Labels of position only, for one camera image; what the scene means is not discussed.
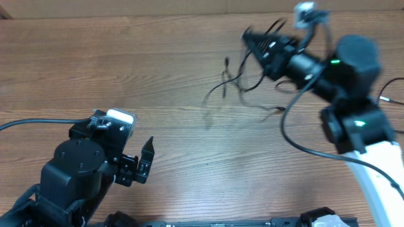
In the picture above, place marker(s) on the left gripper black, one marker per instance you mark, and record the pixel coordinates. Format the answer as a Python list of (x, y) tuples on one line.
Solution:
[(147, 156)]

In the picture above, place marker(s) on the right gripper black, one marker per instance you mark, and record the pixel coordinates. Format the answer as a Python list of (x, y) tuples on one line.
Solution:
[(279, 50)]

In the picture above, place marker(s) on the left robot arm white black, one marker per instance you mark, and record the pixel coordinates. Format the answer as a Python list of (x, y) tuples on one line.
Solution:
[(75, 181)]

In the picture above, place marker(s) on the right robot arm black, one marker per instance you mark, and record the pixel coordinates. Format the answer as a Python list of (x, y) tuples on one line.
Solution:
[(352, 120)]

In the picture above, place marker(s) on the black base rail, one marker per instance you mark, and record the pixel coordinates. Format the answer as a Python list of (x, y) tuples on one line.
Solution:
[(318, 217)]

